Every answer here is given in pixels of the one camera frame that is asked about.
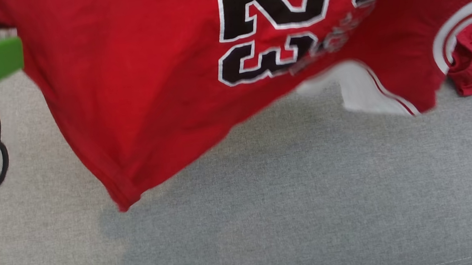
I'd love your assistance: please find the red basketball jersey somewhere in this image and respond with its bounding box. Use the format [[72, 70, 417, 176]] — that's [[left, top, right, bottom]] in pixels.
[[0, 0, 472, 223]]

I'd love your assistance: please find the grey fabric sofa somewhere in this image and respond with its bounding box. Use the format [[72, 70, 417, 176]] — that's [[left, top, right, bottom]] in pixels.
[[0, 31, 472, 265]]

